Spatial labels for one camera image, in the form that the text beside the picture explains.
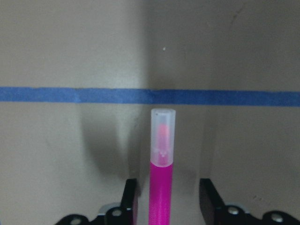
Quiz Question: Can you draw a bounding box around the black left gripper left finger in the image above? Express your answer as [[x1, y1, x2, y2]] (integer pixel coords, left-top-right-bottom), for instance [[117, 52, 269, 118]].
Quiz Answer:
[[56, 179, 138, 225]]

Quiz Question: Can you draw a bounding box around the pink highlighter pen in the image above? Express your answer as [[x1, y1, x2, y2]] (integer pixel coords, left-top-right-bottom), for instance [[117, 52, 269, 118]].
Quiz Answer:
[[148, 108, 176, 225]]

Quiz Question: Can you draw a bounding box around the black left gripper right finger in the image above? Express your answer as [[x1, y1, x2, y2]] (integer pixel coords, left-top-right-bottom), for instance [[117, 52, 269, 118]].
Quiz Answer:
[[199, 178, 300, 225]]

